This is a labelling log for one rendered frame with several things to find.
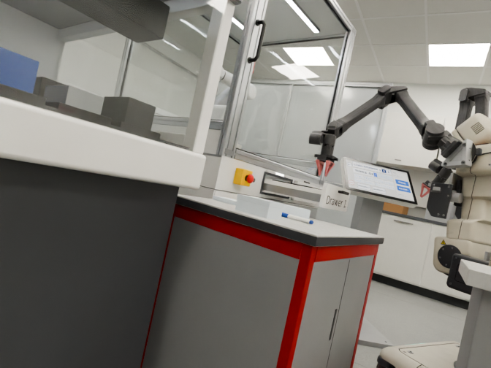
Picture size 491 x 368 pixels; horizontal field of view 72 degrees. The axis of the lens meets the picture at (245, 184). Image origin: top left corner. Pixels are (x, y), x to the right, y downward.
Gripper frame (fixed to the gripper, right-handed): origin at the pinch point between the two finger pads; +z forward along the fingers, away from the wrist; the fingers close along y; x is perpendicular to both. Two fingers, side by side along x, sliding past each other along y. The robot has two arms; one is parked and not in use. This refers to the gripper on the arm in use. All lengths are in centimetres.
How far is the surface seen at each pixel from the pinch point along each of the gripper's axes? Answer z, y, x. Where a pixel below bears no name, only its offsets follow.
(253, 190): 14.8, -23.2, -21.6
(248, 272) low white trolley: 41, 17, -72
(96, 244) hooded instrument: 39, -6, -106
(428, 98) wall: -174, -32, 357
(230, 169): 8.8, -23.1, -41.9
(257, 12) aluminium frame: -58, -21, -49
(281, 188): 11.4, -12.4, -14.8
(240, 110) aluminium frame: -17, -22, -45
